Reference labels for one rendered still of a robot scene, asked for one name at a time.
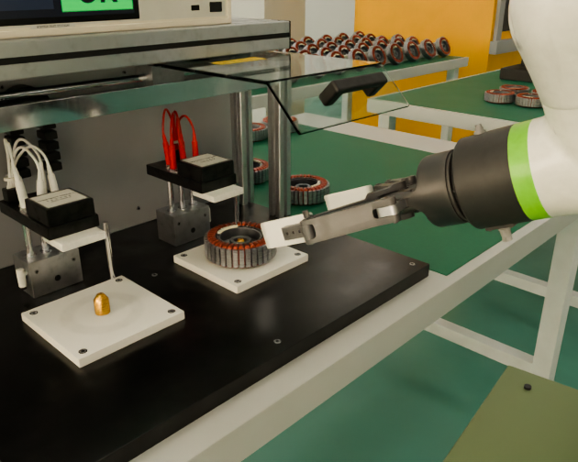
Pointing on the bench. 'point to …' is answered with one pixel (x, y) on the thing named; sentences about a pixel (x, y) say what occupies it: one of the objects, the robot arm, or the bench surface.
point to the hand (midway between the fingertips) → (305, 218)
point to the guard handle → (370, 84)
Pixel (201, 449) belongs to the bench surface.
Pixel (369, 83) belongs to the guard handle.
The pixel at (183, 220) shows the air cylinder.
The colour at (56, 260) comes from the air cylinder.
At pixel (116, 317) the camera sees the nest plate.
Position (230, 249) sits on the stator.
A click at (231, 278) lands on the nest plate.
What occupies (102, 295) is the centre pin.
